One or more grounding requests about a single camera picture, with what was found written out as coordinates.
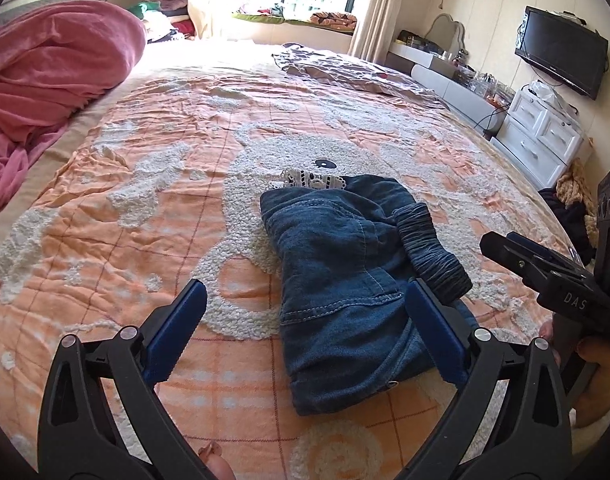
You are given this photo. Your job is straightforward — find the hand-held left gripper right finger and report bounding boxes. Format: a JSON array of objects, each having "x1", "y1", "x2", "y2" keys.
[{"x1": 400, "y1": 277, "x2": 572, "y2": 480}]

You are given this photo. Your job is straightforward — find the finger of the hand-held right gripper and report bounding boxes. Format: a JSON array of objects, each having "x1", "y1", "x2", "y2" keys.
[
  {"x1": 480, "y1": 232, "x2": 556, "y2": 292},
  {"x1": 505, "y1": 231, "x2": 592, "y2": 276}
]

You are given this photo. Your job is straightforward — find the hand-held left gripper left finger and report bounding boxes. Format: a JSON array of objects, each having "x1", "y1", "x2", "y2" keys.
[{"x1": 37, "y1": 279, "x2": 208, "y2": 480}]

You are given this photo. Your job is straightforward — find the blue denim pants lace trim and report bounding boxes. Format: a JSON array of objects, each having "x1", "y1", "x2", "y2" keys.
[{"x1": 260, "y1": 167, "x2": 478, "y2": 417}]

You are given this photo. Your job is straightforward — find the person's right hand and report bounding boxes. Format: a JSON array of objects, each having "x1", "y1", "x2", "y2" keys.
[{"x1": 539, "y1": 321, "x2": 610, "y2": 429}]

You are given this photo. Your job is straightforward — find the person's left hand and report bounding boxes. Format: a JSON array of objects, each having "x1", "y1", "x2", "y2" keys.
[{"x1": 199, "y1": 439, "x2": 236, "y2": 480}]

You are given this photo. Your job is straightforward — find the clothes pile on floor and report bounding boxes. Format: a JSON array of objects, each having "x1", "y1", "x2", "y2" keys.
[{"x1": 555, "y1": 157, "x2": 602, "y2": 257}]

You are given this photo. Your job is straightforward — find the white drawer cabinet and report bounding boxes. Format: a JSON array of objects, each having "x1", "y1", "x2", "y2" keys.
[{"x1": 490, "y1": 82, "x2": 586, "y2": 191}]

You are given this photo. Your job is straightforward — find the orange bear-print blanket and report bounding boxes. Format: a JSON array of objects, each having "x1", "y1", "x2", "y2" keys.
[{"x1": 0, "y1": 42, "x2": 586, "y2": 480}]

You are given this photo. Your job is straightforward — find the white plastic bag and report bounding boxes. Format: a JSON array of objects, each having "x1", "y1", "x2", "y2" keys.
[{"x1": 527, "y1": 79, "x2": 568, "y2": 112}]

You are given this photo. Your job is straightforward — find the clutter of small dresser bottles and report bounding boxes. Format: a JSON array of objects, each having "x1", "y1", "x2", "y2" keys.
[{"x1": 395, "y1": 30, "x2": 516, "y2": 107}]

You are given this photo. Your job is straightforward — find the white dresser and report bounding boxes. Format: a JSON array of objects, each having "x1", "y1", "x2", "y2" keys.
[{"x1": 386, "y1": 40, "x2": 516, "y2": 137}]

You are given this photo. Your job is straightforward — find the curvy-framed mirror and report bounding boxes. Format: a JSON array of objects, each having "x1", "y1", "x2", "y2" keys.
[{"x1": 427, "y1": 12, "x2": 466, "y2": 57}]

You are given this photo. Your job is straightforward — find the grey quilt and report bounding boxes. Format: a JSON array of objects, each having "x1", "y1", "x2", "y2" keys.
[{"x1": 271, "y1": 44, "x2": 446, "y2": 109}]

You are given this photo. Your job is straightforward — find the pink blanket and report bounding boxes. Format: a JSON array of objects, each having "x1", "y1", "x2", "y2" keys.
[{"x1": 0, "y1": 0, "x2": 148, "y2": 217}]

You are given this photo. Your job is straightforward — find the beige curtain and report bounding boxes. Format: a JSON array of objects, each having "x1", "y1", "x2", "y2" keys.
[
  {"x1": 184, "y1": 0, "x2": 242, "y2": 42},
  {"x1": 346, "y1": 0, "x2": 416, "y2": 67}
]

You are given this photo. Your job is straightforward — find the pile of folded clothes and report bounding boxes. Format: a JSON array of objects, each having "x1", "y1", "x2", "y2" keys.
[{"x1": 129, "y1": 0, "x2": 198, "y2": 44}]

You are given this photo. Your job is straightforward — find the green window seat cushion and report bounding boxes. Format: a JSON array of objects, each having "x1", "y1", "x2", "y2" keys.
[{"x1": 231, "y1": 10, "x2": 360, "y2": 34}]

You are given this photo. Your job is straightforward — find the black cable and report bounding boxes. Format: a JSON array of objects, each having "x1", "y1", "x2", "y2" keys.
[{"x1": 471, "y1": 109, "x2": 506, "y2": 137}]

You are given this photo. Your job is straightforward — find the black wall television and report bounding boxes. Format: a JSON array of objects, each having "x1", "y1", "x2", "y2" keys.
[{"x1": 515, "y1": 6, "x2": 610, "y2": 101}]

